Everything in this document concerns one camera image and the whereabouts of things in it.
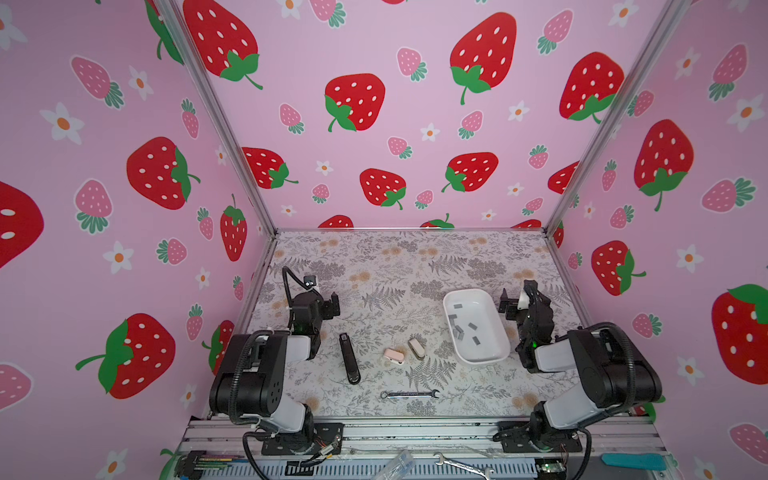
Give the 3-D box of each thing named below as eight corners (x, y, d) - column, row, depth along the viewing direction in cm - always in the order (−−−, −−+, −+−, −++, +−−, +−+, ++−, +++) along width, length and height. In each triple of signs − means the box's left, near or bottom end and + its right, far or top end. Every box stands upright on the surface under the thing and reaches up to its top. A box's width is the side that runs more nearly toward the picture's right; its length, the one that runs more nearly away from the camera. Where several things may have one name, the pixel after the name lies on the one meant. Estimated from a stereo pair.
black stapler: (349, 386, 84) (348, 382, 82) (339, 339, 94) (338, 334, 91) (362, 381, 85) (361, 378, 83) (351, 335, 94) (350, 331, 92)
